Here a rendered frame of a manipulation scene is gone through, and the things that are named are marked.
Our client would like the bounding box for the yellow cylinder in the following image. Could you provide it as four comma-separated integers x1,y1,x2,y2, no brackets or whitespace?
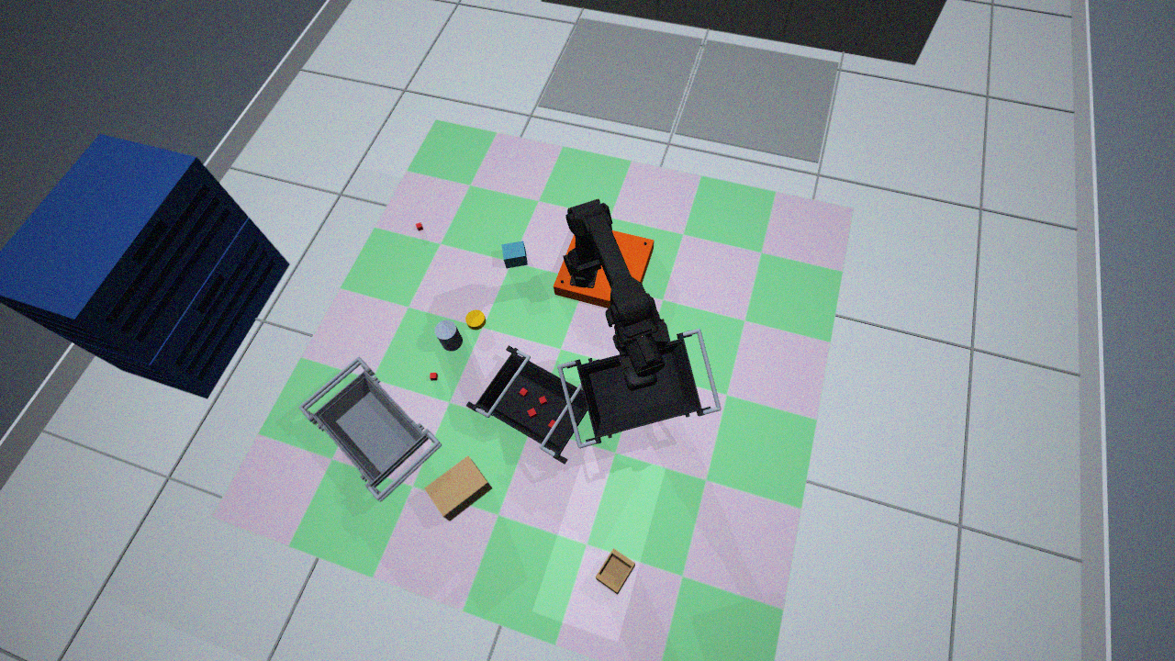
465,310,486,330

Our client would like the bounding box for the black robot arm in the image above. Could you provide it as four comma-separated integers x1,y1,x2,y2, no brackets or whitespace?
563,198,669,377

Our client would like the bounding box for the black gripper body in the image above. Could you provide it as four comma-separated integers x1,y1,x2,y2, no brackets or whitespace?
606,308,657,391

